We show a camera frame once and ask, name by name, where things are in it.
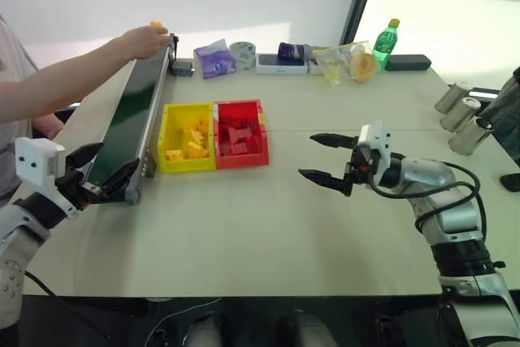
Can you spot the green plastic bottle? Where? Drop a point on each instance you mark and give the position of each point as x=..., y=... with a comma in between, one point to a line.
x=384, y=46

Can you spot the round bread bun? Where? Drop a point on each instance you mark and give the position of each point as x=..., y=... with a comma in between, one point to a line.
x=363, y=66

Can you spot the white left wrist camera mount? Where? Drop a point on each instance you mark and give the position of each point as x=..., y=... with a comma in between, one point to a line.
x=38, y=156

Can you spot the small yellow block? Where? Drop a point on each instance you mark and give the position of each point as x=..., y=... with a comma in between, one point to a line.
x=156, y=23

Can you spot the person's bare forearm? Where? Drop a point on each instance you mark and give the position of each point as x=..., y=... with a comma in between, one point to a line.
x=61, y=83

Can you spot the flat black object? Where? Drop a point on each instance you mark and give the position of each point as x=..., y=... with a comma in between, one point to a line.
x=512, y=182

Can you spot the dark rounded shape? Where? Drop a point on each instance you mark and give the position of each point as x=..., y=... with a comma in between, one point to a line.
x=203, y=332

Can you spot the purple tissue pack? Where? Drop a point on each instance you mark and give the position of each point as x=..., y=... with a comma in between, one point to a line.
x=215, y=60

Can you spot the red plastic bin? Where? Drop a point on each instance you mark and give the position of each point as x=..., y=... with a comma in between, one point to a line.
x=239, y=161

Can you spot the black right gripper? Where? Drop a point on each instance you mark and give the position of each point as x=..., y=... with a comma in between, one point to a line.
x=359, y=168

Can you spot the person's grey shirt torso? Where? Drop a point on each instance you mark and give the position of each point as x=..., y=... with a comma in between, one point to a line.
x=12, y=79

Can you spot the silver metal can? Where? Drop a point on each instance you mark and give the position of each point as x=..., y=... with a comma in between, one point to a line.
x=469, y=135
x=449, y=97
x=459, y=113

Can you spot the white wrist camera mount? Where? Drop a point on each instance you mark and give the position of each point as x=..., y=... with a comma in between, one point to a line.
x=375, y=135
x=38, y=156

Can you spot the black oblong case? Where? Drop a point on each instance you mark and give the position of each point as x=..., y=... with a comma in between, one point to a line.
x=408, y=62

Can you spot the flat white box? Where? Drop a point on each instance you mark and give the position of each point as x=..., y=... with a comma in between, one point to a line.
x=280, y=66

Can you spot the clear plastic bag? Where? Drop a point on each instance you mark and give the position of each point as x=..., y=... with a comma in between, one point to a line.
x=335, y=64

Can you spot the person's bare hand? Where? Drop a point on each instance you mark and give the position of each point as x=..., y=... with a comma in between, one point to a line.
x=48, y=127
x=142, y=42

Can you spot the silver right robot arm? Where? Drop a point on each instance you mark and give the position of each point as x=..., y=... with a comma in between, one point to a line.
x=455, y=217

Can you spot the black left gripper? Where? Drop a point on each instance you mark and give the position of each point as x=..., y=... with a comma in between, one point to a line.
x=75, y=188

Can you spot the yellow plastic bin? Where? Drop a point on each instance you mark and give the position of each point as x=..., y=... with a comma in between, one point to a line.
x=172, y=166

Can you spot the dark green conveyor belt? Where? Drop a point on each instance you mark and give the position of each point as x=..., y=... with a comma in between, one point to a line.
x=130, y=115

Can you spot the grey tape roll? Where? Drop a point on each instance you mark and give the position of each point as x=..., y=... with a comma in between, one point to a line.
x=243, y=54

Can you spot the dark bag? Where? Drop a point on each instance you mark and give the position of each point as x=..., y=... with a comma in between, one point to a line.
x=505, y=111

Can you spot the red block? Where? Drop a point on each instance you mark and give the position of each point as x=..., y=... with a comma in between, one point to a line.
x=239, y=148
x=239, y=134

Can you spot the purple pouch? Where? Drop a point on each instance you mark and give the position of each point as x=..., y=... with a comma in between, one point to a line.
x=292, y=50

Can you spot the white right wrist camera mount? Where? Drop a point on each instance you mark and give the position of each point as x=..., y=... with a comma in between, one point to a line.
x=375, y=135

